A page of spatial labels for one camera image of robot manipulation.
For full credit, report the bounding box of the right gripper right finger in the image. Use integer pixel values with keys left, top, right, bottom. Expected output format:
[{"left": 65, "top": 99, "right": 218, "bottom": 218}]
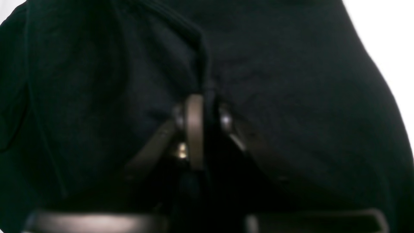
[{"left": 218, "top": 102, "right": 389, "bottom": 233}]

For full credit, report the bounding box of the black printed T-shirt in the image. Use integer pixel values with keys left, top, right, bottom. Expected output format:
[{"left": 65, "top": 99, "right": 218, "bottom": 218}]
[{"left": 1, "top": 0, "right": 413, "bottom": 233}]

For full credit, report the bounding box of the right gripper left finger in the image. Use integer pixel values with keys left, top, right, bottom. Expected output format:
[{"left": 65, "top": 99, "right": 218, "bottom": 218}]
[{"left": 23, "top": 94, "right": 204, "bottom": 233}]

